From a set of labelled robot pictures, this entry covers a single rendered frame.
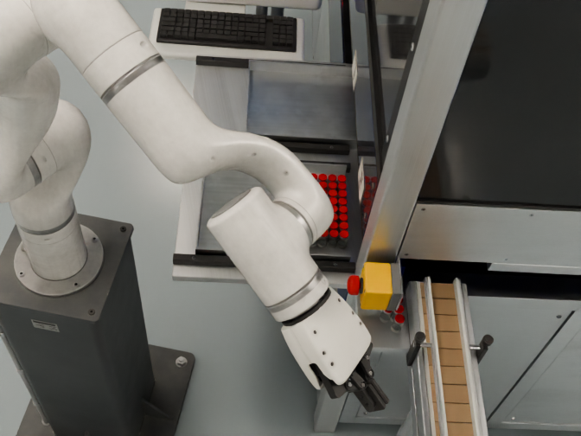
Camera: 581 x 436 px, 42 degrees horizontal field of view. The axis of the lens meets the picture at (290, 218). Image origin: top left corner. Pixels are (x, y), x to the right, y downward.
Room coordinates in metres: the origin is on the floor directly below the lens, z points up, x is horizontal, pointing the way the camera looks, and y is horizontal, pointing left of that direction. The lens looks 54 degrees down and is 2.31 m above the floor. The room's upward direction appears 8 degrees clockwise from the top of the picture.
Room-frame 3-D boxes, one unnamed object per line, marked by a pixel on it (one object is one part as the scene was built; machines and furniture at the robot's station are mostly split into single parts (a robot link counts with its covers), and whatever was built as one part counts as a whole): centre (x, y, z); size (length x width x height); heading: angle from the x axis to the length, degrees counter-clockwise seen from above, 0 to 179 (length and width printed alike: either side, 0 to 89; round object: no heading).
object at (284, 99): (1.38, -0.02, 0.90); 0.34 x 0.26 x 0.04; 96
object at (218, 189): (1.03, 0.04, 0.90); 0.34 x 0.26 x 0.04; 96
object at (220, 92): (1.20, 0.03, 0.87); 0.70 x 0.48 x 0.02; 6
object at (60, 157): (0.87, 0.47, 1.16); 0.19 x 0.12 x 0.24; 145
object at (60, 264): (0.85, 0.49, 0.95); 0.19 x 0.19 x 0.18
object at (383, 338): (0.80, -0.24, 0.87); 0.14 x 0.13 x 0.02; 96
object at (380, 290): (0.81, -0.20, 1.00); 0.08 x 0.07 x 0.07; 96
